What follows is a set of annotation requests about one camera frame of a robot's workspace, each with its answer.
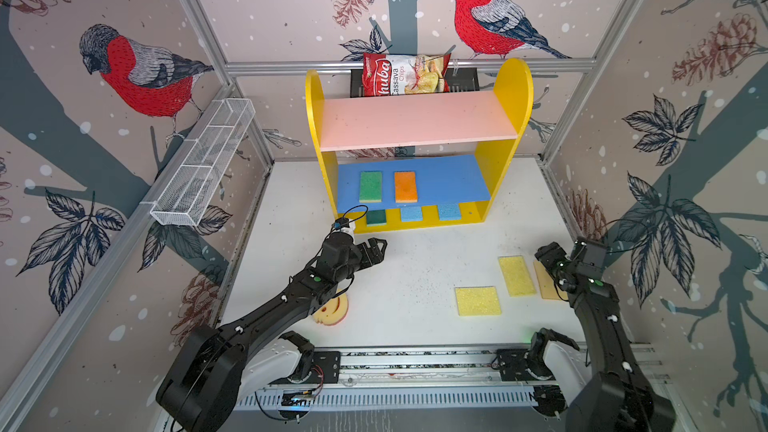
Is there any pale orange sponge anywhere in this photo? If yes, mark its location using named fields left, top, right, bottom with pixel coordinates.
left=533, top=260, right=568, bottom=301

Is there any dark green scrub sponge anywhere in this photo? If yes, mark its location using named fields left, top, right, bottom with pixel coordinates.
left=366, top=210, right=387, bottom=226

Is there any light blue sponge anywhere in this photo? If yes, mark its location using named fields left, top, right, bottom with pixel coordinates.
left=438, top=204, right=462, bottom=221
left=400, top=206, right=423, bottom=222

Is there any light green scrub sponge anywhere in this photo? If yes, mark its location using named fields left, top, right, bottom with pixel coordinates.
left=358, top=171, right=383, bottom=204

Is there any yellow sponge front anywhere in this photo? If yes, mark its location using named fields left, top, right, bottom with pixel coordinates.
left=455, top=286, right=502, bottom=317

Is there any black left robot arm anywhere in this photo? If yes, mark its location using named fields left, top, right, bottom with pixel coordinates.
left=156, top=231, right=387, bottom=431

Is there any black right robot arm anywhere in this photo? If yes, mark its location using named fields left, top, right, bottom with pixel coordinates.
left=526, top=237, right=676, bottom=431

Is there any yellow shelf unit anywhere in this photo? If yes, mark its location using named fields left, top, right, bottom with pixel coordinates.
left=305, top=59, right=533, bottom=233

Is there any yellow smiley face sponge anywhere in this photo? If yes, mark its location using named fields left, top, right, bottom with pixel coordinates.
left=312, top=294, right=349, bottom=326

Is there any red cassava chips bag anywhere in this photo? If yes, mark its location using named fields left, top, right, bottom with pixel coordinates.
left=362, top=53, right=451, bottom=97

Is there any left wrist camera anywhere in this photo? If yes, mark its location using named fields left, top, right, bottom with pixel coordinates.
left=332, top=217, right=355, bottom=236

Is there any aluminium front rail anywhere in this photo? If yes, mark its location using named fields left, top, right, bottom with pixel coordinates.
left=173, top=341, right=667, bottom=386

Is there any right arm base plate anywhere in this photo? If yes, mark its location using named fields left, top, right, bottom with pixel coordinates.
left=490, top=343, right=584, bottom=384

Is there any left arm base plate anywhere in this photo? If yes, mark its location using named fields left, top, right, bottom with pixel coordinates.
left=270, top=350, right=341, bottom=387

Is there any white mesh wall basket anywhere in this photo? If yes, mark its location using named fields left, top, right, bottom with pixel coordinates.
left=150, top=98, right=255, bottom=227

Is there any black wire basket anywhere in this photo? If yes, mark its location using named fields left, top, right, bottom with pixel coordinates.
left=350, top=68, right=480, bottom=98

